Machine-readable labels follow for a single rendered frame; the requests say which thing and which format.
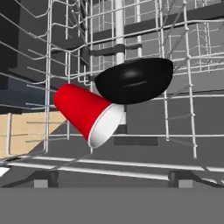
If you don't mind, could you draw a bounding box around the red plastic cup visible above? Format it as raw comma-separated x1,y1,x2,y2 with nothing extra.
53,83,126,149

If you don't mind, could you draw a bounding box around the black bowl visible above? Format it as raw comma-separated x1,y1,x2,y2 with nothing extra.
94,57,174,105

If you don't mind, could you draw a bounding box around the white wire dishwasher rack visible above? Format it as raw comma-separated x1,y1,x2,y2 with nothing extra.
0,0,224,182

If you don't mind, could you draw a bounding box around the grey dishwasher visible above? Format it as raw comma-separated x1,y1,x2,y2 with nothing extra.
0,0,224,188

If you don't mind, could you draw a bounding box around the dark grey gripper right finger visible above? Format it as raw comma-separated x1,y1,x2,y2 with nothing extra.
168,170,222,188

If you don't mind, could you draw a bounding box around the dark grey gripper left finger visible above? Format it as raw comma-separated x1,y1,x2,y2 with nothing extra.
3,170,60,188

